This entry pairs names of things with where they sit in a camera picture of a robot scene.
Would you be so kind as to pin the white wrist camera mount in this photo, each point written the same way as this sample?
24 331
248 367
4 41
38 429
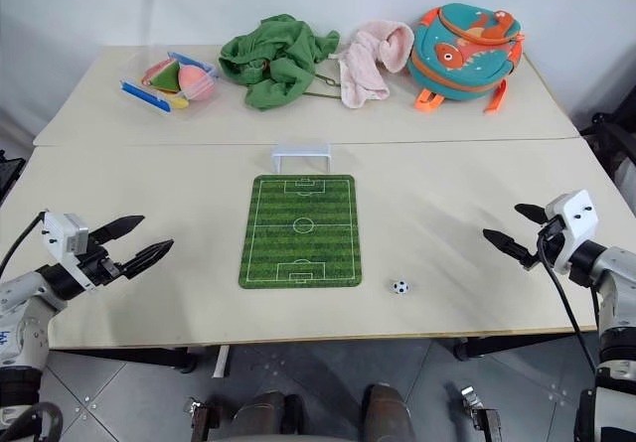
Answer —
576 213
62 231

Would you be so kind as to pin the green soccer field mat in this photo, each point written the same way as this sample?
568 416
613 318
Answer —
300 243

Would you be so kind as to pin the small white goal frame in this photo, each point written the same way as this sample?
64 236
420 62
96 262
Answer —
300 152

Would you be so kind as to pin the pink fluffy towel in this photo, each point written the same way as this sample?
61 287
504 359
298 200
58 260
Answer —
363 64

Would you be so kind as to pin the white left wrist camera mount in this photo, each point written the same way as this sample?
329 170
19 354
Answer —
62 231

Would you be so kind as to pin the white table support strip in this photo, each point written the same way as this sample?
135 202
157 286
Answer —
221 361

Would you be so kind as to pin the black equipment frame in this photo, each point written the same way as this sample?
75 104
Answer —
613 144

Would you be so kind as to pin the green pink toy melon slice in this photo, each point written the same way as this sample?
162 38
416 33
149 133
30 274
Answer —
164 75

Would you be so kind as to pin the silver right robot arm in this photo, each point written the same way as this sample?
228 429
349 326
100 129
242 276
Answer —
613 283

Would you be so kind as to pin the black table leg bar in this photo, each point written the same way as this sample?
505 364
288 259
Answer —
507 345

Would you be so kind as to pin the dark rounded shape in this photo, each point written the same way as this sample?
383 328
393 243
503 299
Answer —
387 412
266 417

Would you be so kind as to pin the small soccer ball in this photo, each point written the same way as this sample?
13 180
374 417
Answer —
399 287

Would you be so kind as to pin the pink toy peach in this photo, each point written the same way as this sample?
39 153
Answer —
196 83

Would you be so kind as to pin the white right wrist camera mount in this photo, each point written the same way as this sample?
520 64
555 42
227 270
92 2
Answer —
576 213

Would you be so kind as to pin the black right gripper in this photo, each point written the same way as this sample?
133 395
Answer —
550 246

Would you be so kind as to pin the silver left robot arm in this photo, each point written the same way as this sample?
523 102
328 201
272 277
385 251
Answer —
25 308

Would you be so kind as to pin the yellow toy fruit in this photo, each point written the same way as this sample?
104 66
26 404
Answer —
178 102

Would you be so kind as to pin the black object at edge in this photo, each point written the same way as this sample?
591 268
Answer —
9 174

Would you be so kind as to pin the clear box with blue clips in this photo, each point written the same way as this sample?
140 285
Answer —
149 95

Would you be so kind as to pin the teal orange dinosaur backpack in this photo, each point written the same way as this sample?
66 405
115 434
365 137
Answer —
462 59

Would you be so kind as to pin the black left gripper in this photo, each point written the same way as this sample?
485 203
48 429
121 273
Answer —
102 265

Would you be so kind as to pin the crumpled green cloth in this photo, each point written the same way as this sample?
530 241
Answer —
283 64

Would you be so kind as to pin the metal bracket clamp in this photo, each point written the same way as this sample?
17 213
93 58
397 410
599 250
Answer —
479 409
201 419

